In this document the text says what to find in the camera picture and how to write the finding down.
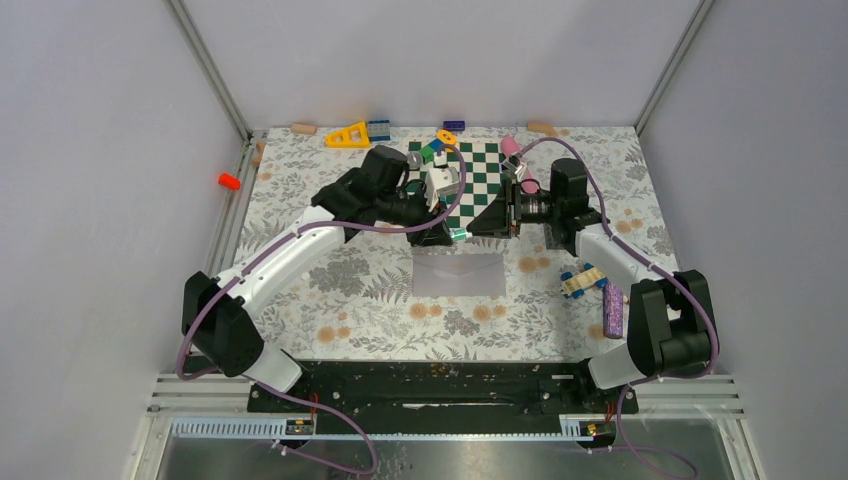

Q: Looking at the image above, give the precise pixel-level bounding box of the black toy microphone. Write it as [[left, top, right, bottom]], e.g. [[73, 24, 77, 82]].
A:
[[406, 151, 424, 171]]

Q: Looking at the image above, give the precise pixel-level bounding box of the wooden cylinder block right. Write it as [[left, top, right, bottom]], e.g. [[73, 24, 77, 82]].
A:
[[526, 122, 558, 137]]

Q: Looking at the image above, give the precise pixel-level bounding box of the grey lego baseplate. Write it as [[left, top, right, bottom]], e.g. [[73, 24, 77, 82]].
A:
[[543, 224, 565, 250]]

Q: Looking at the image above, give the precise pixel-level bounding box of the purple glitter microphone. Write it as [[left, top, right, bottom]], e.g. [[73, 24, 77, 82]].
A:
[[602, 283, 625, 339]]

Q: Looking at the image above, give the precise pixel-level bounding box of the colourful block chain toy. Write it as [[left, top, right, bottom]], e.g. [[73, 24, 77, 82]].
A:
[[418, 130, 457, 164]]

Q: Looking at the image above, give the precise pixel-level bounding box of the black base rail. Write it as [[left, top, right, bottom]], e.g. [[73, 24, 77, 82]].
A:
[[247, 361, 621, 437]]

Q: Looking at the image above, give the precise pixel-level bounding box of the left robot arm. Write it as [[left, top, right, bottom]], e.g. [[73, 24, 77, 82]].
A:
[[176, 145, 467, 411]]

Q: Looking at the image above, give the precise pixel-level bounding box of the floral table cloth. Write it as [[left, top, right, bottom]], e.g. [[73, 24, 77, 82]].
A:
[[257, 127, 677, 362]]

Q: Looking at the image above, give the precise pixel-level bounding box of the yellow triangle toy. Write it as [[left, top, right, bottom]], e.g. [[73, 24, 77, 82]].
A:
[[325, 121, 371, 149]]

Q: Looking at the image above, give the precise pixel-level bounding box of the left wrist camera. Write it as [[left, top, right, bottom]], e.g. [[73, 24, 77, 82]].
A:
[[423, 162, 460, 211]]

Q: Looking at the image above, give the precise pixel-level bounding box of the purple lego brick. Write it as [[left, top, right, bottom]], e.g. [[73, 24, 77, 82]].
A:
[[442, 120, 466, 132]]

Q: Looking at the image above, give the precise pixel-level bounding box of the blue lego brick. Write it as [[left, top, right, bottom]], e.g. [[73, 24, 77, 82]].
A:
[[366, 119, 391, 142]]

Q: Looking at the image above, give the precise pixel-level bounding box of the green white chessboard mat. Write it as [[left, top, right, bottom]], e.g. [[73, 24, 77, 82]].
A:
[[446, 141, 505, 229]]

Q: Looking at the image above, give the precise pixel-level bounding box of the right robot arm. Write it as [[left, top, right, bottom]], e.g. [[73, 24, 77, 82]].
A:
[[467, 158, 718, 412]]

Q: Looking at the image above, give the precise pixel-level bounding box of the beige toy car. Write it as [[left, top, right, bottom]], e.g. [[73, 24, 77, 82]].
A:
[[560, 263, 608, 299]]

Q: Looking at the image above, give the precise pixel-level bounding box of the wooden cylinder block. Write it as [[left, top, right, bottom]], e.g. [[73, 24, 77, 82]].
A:
[[289, 123, 318, 136], [526, 122, 558, 137]]

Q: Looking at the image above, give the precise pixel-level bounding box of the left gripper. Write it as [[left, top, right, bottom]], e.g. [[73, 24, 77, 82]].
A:
[[378, 183, 454, 248]]

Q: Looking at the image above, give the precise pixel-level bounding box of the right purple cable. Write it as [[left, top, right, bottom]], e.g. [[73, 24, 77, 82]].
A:
[[516, 137, 721, 480]]

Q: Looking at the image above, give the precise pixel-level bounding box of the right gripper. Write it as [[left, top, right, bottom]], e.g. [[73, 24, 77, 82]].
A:
[[467, 179, 561, 240]]

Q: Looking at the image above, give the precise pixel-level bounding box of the wooden cylinder block left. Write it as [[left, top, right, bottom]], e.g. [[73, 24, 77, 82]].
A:
[[289, 123, 318, 136]]

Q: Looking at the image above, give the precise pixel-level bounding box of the small green white bottle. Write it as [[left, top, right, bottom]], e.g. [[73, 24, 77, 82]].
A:
[[449, 228, 471, 242]]

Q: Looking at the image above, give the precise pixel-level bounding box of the purple cable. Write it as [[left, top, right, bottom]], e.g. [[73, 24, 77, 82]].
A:
[[175, 144, 468, 478], [516, 137, 721, 480]]

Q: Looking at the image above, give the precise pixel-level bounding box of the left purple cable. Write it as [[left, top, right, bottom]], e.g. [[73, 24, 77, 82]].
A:
[[175, 144, 468, 478]]

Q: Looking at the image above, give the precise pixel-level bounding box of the orange cap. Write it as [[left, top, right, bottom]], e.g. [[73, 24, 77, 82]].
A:
[[217, 173, 242, 191]]

